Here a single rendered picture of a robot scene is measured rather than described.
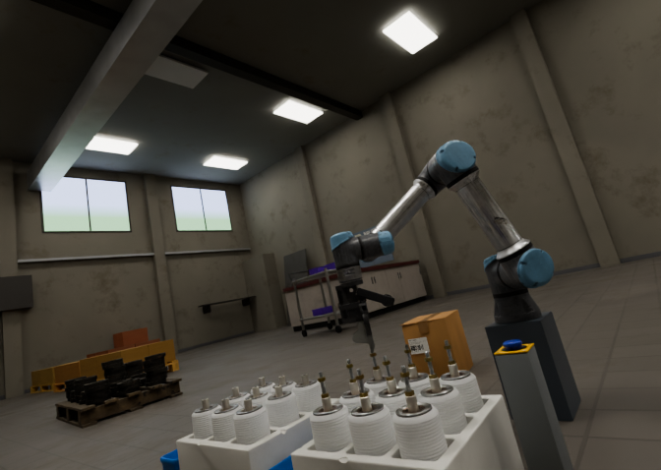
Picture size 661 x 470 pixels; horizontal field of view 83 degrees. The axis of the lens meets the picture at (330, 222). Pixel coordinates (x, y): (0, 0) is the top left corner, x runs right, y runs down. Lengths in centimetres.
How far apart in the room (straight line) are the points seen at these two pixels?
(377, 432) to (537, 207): 798
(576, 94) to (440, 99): 280
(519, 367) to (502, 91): 857
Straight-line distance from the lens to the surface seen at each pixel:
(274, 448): 121
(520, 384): 95
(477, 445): 95
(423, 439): 85
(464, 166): 127
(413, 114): 1002
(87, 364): 682
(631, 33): 918
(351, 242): 115
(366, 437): 91
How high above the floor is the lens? 51
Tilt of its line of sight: 11 degrees up
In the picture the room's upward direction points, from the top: 13 degrees counter-clockwise
